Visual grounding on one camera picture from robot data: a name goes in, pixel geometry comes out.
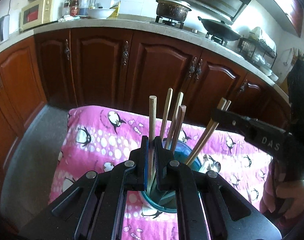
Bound teal utensil holder cup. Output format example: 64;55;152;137
149;153;205;213

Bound white ceramic soup spoon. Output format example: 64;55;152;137
199;154;212;173

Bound dark brown short chopstick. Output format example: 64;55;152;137
170;105;186;152

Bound light wooden chopstick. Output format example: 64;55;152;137
146;95;157;195

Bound reddish brown chopstick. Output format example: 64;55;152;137
188;100;232;166

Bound brown wooden chopstick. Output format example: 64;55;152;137
185;98;231;166

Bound lower kitchen cabinets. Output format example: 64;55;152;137
0;27;293;181

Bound right hand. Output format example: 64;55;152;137
259;161;304;219

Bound pink penguin table cloth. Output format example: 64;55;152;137
49;106;271;239

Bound black dish rack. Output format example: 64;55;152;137
237;27;277;69

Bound black wok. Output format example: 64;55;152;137
198;16;241;41

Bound right upper cabinets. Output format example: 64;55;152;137
256;0;303;37

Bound brown cooking pot with lid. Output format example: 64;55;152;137
156;0;192;22

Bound white bowl on counter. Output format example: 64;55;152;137
87;8;115;19

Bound yellow oil bottle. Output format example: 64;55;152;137
109;0;120;19

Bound dark sauce bottle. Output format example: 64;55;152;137
70;0;79;17

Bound cream microwave oven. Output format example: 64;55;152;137
20;0;65;31

